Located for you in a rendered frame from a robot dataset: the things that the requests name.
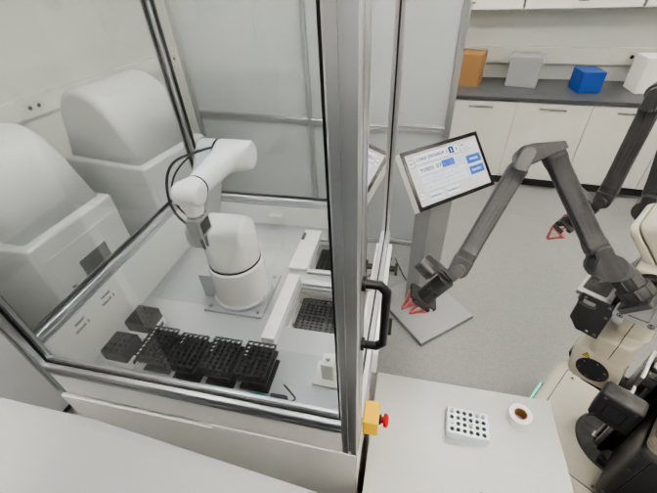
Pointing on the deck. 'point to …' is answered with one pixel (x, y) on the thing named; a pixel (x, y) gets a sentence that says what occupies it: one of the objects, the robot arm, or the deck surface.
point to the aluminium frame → (355, 26)
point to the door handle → (380, 313)
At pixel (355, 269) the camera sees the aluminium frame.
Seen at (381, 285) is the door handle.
